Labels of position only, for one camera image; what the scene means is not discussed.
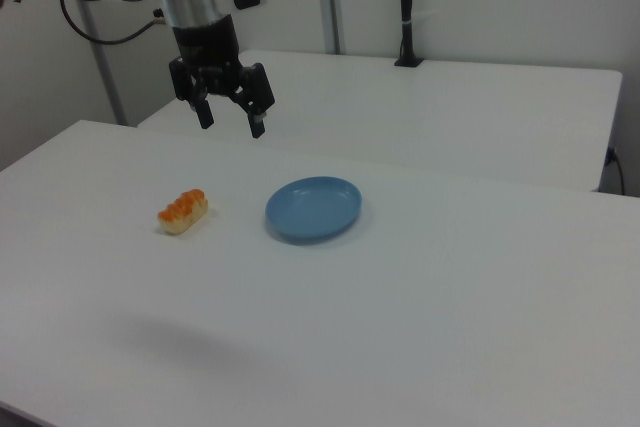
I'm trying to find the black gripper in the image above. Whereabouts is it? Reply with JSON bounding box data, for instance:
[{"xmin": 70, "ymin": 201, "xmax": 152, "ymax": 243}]
[{"xmin": 168, "ymin": 15, "xmax": 277, "ymax": 140}]

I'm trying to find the orange glazed bread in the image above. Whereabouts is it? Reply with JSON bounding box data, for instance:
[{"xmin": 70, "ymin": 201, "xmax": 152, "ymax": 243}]
[{"xmin": 157, "ymin": 187, "xmax": 210, "ymax": 236}]

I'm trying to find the blue plate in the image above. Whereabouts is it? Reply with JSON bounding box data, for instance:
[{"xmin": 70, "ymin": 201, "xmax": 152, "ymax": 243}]
[{"xmin": 264, "ymin": 175, "xmax": 363, "ymax": 246}]

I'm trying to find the white side table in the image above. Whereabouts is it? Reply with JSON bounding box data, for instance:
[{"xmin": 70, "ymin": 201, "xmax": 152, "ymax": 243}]
[{"xmin": 137, "ymin": 49, "xmax": 624, "ymax": 193}]

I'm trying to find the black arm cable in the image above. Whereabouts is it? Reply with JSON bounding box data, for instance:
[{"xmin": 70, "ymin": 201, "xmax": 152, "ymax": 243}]
[{"xmin": 59, "ymin": 0, "xmax": 166, "ymax": 45}]

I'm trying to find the black power cable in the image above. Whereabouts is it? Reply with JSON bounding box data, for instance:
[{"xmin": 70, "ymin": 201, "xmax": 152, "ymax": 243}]
[{"xmin": 606, "ymin": 146, "xmax": 627, "ymax": 196}]

